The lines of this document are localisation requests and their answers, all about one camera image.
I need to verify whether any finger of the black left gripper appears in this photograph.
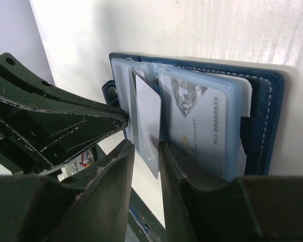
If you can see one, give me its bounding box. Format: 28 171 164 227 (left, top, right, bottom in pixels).
0 53 128 174

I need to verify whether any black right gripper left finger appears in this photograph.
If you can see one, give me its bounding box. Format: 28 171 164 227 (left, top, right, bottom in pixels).
0 140 135 241

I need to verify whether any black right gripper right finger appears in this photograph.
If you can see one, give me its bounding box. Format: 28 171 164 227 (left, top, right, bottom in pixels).
159 142 303 241

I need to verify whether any blue leather card holder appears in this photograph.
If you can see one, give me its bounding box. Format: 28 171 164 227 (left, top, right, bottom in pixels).
109 53 285 175

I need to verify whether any silver card from holder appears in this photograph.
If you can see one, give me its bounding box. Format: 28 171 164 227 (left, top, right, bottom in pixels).
131 70 162 178

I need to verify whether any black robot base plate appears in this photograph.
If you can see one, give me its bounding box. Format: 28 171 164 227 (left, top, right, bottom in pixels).
125 188 167 242

